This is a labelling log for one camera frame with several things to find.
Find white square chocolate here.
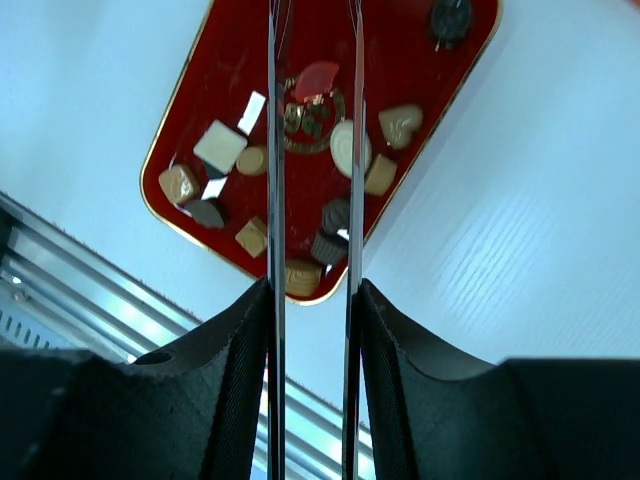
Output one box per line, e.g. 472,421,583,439
193,120,248,174

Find red chocolate piece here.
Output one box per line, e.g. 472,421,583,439
294,60,340,102

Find dark cup chocolate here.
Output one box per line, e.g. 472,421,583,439
311,230,349,266

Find dark leaf chocolate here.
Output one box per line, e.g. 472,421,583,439
184,198,226,229

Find tan chocolate right edge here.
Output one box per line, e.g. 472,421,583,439
364,154,397,196

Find dark round chocolate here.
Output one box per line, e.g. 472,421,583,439
430,0,473,42

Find tan heart chocolate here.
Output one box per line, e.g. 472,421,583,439
378,104,423,150

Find small tan square chocolate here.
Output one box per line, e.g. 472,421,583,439
235,216,268,258

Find aluminium front rail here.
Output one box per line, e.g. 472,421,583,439
0,192,376,480

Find metal tongs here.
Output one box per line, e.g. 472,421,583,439
267,1,366,479

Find red rectangular tray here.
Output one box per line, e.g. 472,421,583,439
140,1,502,304

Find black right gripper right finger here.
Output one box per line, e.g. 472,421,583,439
360,282,639,479

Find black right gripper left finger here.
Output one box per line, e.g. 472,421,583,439
1,280,272,479

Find tan chocolate front left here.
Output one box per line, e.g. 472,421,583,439
158,164,200,204

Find slotted cable duct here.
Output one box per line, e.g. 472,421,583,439
1,271,70,350

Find tan chocolate front right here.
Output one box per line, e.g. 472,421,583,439
285,259,323,297

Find white oval chocolate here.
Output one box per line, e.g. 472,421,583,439
330,119,354,178

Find dark ridged chocolate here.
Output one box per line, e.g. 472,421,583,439
322,198,350,235

